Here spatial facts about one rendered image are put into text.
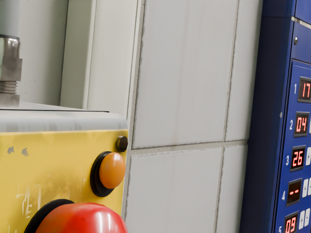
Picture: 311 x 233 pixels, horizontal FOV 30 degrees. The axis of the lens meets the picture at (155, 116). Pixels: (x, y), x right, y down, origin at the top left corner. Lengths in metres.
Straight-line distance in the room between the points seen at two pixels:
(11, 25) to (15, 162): 0.06
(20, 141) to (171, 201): 0.26
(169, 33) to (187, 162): 0.11
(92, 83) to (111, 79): 0.02
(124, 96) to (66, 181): 0.13
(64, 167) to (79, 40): 0.11
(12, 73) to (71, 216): 0.06
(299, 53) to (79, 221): 0.43
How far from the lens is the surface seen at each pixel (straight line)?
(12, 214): 0.20
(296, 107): 0.61
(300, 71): 0.60
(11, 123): 0.20
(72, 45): 0.32
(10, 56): 0.23
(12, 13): 0.23
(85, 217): 0.20
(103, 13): 0.32
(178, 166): 0.45
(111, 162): 0.23
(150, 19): 0.40
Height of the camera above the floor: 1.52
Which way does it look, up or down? 3 degrees down
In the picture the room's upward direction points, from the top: 5 degrees clockwise
